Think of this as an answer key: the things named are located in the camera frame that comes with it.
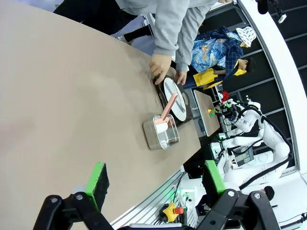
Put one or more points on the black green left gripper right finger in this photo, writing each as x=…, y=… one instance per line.
x=216, y=182

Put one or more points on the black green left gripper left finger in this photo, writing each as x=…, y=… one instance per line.
x=96, y=187

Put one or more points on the white round plate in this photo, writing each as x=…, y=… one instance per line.
x=178, y=115

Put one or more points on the silver fork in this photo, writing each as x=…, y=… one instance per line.
x=181, y=106

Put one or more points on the silver table knife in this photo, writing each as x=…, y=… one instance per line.
x=169, y=89

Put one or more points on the dark brown serving tray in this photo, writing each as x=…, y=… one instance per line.
x=159, y=92

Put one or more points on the person's right forearm grey sleeve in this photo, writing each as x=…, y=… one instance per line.
x=165, y=38

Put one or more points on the person's left forearm grey sleeve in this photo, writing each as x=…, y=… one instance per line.
x=187, y=48

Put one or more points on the person's left hand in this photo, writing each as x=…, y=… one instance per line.
x=181, y=77

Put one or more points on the person's right hand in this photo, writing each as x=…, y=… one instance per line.
x=159, y=67

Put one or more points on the white control box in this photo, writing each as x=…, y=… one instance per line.
x=189, y=191

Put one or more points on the computer monitor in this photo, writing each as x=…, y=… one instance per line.
x=244, y=157

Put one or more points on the yellow emergency stop button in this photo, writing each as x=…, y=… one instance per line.
x=171, y=211

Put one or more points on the person with black hair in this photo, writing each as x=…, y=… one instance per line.
x=268, y=191

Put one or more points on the small brown top table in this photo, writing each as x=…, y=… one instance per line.
x=206, y=115

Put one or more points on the steel rectangular container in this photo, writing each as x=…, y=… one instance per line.
x=151, y=136

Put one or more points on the red cap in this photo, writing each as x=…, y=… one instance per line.
x=224, y=95

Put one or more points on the pink spoon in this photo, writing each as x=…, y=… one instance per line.
x=169, y=107

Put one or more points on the person in yellow jacket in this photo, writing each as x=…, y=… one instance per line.
x=247, y=65

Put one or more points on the blue floral shirt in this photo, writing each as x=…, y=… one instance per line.
x=206, y=51

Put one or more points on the navy plaid shirt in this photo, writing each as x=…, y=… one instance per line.
x=231, y=49

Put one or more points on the white patterned hat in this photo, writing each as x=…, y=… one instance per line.
x=247, y=36

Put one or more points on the person in grey hoodie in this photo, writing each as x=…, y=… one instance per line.
x=172, y=14

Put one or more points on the aluminium frame rail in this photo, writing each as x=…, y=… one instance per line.
x=148, y=203

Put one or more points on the small white overhead camera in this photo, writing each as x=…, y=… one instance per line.
x=282, y=18

